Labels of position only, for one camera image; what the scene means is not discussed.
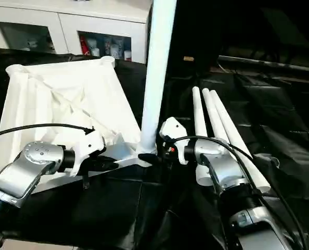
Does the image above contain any black case with gold label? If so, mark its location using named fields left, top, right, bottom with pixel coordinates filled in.
left=170, top=0, right=221, bottom=75

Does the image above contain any dark metal rod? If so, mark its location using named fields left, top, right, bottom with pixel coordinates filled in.
left=217, top=55, right=309, bottom=76

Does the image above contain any black left wrist camera cable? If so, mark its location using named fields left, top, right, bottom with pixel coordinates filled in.
left=0, top=123, right=96, bottom=141

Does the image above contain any black work mat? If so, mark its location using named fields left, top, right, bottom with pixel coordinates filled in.
left=0, top=46, right=309, bottom=250

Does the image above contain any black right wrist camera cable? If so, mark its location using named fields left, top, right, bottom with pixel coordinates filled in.
left=164, top=134, right=309, bottom=250

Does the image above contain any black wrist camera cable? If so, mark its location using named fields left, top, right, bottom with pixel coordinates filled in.
left=0, top=123, right=96, bottom=141
left=164, top=134, right=309, bottom=250

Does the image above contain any white glass-door cabinet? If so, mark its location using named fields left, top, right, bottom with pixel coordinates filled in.
left=0, top=0, right=149, bottom=65

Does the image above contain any white plastic table leg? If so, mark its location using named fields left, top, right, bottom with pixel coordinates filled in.
left=191, top=86, right=213, bottom=187
left=135, top=0, right=178, bottom=157
left=201, top=87, right=230, bottom=143
left=208, top=89, right=272, bottom=194

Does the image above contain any white plastic table top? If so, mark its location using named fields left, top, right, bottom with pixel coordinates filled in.
left=0, top=55, right=158, bottom=195

